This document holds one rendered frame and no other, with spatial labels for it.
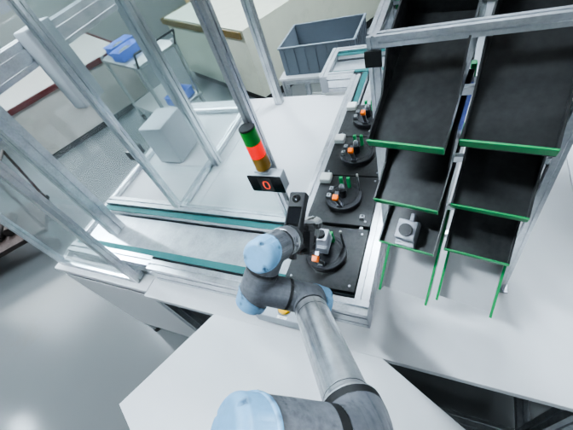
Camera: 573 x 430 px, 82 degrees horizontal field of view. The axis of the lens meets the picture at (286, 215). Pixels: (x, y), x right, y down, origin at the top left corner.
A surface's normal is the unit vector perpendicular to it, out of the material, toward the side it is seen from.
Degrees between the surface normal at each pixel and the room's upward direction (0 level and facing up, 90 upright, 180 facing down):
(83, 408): 0
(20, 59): 90
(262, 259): 48
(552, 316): 0
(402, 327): 0
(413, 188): 25
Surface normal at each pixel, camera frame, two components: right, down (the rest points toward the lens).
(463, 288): -0.53, 0.09
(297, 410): 0.31, -0.93
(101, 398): -0.27, -0.62
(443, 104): -0.44, -0.25
